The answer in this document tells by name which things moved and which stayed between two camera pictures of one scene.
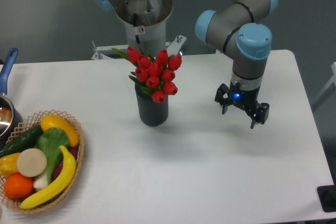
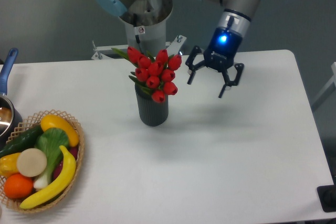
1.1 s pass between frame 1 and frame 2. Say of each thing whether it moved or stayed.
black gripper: moved
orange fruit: stayed
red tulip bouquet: stayed
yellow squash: stayed
